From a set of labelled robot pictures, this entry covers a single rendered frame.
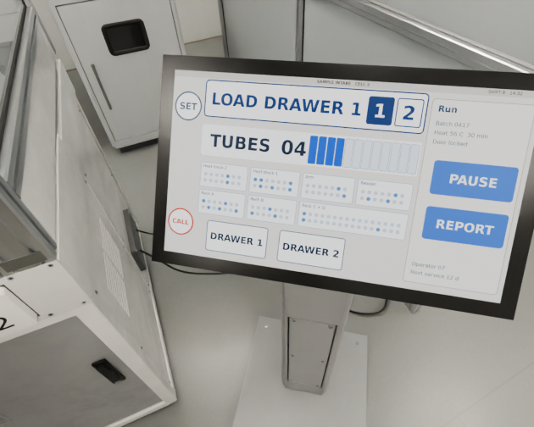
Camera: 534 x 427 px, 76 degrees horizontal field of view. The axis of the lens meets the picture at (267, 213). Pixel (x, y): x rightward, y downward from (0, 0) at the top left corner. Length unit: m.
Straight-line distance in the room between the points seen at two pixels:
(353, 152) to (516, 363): 1.38
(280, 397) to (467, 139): 1.12
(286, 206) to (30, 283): 0.46
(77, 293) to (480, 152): 0.70
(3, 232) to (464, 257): 0.64
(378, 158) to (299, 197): 0.12
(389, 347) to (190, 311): 0.85
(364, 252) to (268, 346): 1.02
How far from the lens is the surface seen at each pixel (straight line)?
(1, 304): 0.73
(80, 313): 0.81
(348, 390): 1.43
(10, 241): 0.64
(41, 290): 0.73
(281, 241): 0.49
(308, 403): 1.40
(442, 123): 0.50
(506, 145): 0.52
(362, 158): 0.48
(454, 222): 0.51
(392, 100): 0.49
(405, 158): 0.49
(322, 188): 0.48
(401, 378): 1.53
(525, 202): 0.54
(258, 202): 0.49
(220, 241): 0.52
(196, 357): 1.53
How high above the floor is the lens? 1.40
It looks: 48 degrees down
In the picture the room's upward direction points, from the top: 4 degrees counter-clockwise
